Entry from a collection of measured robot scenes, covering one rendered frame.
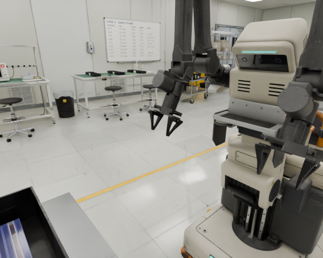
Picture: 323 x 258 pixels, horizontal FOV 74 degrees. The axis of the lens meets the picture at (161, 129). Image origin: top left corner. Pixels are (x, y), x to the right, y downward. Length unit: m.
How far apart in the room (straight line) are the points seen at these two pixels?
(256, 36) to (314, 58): 0.30
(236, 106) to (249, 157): 0.23
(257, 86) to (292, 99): 0.39
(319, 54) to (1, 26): 5.62
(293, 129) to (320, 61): 0.16
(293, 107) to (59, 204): 0.74
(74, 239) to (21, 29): 5.38
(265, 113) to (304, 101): 0.38
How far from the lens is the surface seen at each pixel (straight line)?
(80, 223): 0.74
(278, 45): 0.80
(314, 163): 0.55
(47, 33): 5.89
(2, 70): 4.46
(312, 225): 1.34
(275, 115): 0.87
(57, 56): 5.91
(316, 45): 0.60
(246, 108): 0.91
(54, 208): 0.82
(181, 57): 0.81
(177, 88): 0.81
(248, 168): 1.01
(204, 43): 0.90
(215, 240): 1.39
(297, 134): 0.58
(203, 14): 0.90
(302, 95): 0.52
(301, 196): 1.10
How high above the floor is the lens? 1.29
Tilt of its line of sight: 20 degrees down
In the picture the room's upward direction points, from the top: straight up
